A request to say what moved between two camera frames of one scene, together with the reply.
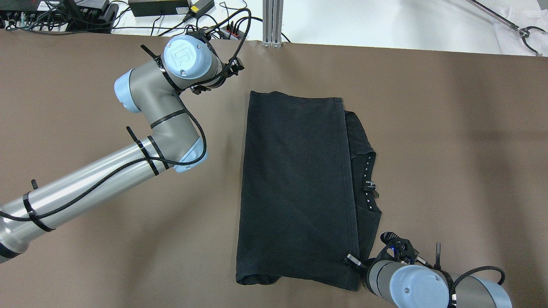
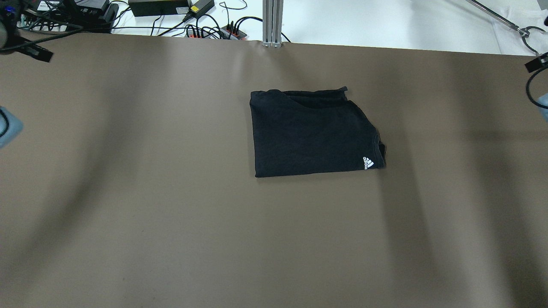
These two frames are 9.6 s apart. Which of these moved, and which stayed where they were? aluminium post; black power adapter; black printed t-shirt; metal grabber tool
Moved: black printed t-shirt
Stayed: black power adapter; aluminium post; metal grabber tool
